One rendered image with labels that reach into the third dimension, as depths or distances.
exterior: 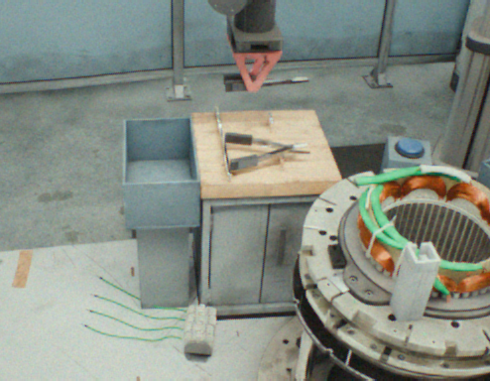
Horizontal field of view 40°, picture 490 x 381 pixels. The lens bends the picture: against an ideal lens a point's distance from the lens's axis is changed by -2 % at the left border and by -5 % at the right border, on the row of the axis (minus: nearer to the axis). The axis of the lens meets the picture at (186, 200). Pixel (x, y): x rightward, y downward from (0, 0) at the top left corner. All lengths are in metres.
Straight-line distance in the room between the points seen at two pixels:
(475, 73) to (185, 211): 0.56
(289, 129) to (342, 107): 2.18
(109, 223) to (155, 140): 1.43
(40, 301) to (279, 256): 0.42
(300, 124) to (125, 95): 2.23
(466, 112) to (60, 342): 0.80
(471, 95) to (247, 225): 0.48
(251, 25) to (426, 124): 2.36
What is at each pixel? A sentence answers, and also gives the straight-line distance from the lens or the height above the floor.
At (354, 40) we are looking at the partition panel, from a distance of 3.36.
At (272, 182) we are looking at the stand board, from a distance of 0.96.
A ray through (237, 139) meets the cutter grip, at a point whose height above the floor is 1.09.
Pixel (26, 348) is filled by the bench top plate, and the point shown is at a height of 0.78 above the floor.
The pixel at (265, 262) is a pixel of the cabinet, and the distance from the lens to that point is 1.08.
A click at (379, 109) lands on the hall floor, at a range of 3.29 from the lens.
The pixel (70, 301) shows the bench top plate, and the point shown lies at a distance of 1.19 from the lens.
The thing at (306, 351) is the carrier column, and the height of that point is 0.90.
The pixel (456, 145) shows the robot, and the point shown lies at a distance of 1.31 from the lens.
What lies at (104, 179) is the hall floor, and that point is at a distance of 2.74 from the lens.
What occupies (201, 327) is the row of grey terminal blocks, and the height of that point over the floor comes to 0.82.
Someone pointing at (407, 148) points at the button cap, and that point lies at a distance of 1.12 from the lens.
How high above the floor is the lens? 1.65
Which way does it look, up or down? 39 degrees down
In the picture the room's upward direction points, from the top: straight up
